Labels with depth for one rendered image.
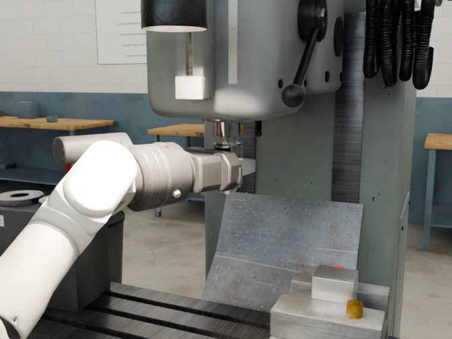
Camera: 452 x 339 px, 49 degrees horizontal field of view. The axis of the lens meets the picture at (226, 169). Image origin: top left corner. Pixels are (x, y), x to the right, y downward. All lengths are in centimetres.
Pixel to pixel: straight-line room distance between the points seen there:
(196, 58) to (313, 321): 38
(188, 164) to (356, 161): 51
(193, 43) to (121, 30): 537
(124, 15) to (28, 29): 145
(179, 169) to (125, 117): 534
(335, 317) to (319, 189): 47
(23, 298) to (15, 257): 5
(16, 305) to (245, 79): 38
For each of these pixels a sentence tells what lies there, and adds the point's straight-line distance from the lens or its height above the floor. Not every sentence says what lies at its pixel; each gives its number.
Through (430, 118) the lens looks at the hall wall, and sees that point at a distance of 490.
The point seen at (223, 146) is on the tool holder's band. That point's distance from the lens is 75.
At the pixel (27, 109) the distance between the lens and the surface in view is 651.
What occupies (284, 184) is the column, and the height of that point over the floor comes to 113.
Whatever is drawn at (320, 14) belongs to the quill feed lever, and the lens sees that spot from 76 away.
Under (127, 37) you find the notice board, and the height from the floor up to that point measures 183.
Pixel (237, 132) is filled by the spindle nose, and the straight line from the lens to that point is 75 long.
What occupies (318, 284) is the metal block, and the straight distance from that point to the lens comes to 75.
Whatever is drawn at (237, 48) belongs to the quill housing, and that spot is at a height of 140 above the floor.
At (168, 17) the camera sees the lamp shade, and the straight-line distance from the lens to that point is 53.
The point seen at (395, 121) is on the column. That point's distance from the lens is 108.
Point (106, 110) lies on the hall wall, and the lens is 613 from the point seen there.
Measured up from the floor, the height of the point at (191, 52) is 140.
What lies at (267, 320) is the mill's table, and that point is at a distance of 93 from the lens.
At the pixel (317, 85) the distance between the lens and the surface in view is 83.
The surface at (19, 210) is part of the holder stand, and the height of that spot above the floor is 113.
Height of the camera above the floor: 137
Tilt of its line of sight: 10 degrees down
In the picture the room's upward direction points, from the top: straight up
